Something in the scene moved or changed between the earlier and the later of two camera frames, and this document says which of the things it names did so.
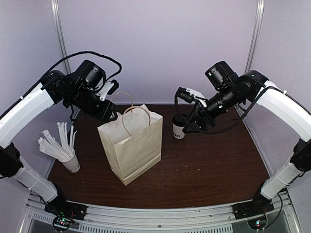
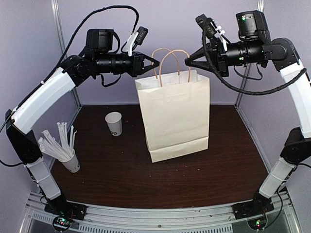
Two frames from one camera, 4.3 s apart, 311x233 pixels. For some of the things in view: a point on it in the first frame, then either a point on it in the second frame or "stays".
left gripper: (104, 113) → (137, 61)
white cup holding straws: (72, 164) stays
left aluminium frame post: (59, 27) stays
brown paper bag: (132, 141) → (176, 110)
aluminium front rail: (217, 219) stays
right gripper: (199, 115) → (221, 64)
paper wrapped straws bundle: (48, 144) stays
